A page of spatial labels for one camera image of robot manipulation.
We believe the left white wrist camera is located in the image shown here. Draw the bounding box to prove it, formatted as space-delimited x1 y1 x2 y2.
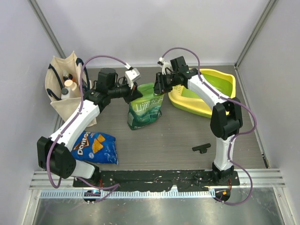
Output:
125 63 141 89

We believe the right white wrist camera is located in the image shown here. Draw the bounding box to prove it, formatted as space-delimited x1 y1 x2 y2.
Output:
157 57 173 75

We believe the yellow green litter box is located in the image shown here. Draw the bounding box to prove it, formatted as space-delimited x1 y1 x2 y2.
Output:
168 69 236 118

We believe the aluminium rail frame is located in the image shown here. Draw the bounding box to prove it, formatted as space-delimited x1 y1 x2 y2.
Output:
30 169 285 202

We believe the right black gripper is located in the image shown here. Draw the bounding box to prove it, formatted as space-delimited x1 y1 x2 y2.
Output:
150 73 178 97

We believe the grey capped bottle in tote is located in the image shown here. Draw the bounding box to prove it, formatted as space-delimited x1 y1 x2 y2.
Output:
61 88 73 100

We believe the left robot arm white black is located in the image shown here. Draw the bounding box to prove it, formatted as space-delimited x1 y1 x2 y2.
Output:
37 67 142 188

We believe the beige canvas tote bag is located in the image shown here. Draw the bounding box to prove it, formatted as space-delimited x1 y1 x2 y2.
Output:
45 52 92 121

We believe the blue Doritos chip bag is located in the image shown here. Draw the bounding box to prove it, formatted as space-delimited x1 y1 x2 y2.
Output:
71 131 118 165

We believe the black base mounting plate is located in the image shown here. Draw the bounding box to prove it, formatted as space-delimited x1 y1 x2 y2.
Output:
86 170 240 192

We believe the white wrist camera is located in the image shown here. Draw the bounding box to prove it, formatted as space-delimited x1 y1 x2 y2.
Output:
157 57 173 75
125 63 141 89

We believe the black bag clip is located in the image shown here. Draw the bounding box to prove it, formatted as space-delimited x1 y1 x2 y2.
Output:
192 143 211 154

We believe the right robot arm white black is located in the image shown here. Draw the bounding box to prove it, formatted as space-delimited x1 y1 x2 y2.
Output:
154 56 243 185

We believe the white bottle in tote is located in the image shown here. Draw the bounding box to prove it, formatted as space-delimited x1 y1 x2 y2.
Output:
64 80 78 92

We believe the green cat litter bag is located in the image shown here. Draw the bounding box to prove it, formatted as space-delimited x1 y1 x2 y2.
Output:
127 82 164 130

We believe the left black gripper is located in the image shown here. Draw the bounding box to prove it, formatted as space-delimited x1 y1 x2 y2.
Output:
108 78 143 104

